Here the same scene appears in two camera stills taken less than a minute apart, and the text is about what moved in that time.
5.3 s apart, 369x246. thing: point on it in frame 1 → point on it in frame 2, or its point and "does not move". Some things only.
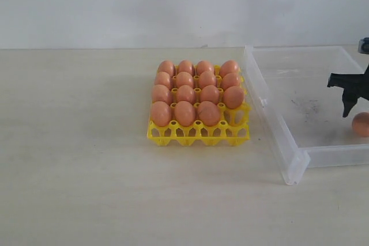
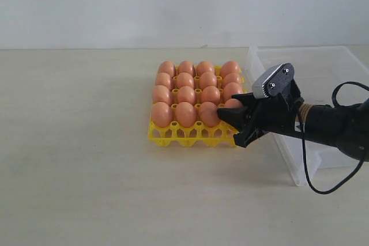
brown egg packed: x=166 y=66 does not move
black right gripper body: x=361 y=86 → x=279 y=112
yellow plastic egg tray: x=233 y=127 does not move
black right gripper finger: x=354 y=84 → x=240 y=117
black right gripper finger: x=349 y=98 → x=248 y=134
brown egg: x=185 y=93 does not move
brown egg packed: x=204 y=65 does not move
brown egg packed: x=228 y=67 does not move
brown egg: x=161 y=113 does not move
